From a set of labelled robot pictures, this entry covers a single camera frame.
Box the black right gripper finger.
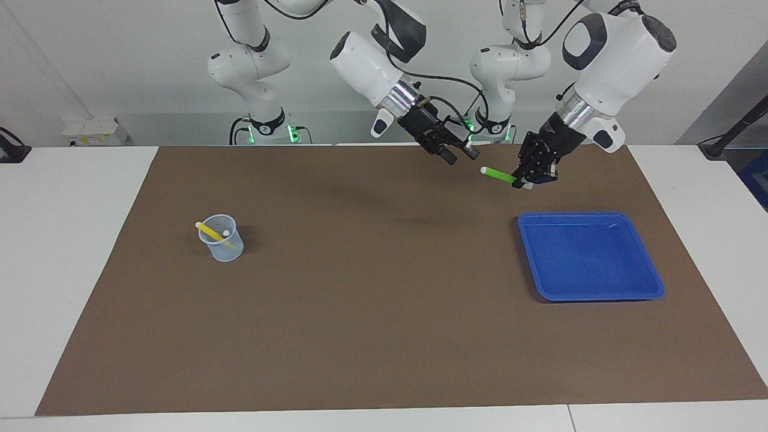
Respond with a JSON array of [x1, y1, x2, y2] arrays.
[[429, 141, 458, 166], [447, 129, 481, 161]]

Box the green pen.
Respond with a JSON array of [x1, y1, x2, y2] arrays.
[[481, 167, 535, 190]]

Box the yellow pen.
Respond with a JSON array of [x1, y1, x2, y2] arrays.
[[195, 223, 236, 248]]

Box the blue plastic tray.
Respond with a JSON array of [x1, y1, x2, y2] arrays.
[[517, 211, 665, 302]]

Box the black stand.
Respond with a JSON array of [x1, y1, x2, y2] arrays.
[[698, 96, 768, 160]]

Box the brown table mat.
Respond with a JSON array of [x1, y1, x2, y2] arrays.
[[35, 143, 768, 416]]

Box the blue box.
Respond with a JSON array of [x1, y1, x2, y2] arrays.
[[739, 149, 768, 212]]

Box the translucent plastic cup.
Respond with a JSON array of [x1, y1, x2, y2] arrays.
[[198, 214, 245, 263]]

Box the black table clamp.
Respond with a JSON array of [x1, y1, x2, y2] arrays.
[[0, 127, 32, 164]]

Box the black left base cables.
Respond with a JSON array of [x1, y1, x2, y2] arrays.
[[444, 90, 485, 143]]

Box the black base cables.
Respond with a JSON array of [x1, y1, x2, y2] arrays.
[[444, 90, 485, 143], [229, 116, 313, 146]]

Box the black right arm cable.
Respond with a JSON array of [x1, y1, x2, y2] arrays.
[[215, 0, 490, 145]]

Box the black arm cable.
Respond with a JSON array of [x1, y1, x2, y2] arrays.
[[215, 0, 490, 145], [499, 0, 646, 49]]

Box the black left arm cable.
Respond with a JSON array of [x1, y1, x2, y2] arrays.
[[499, 0, 646, 49]]

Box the black right base cables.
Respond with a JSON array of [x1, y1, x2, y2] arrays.
[[229, 116, 313, 146]]

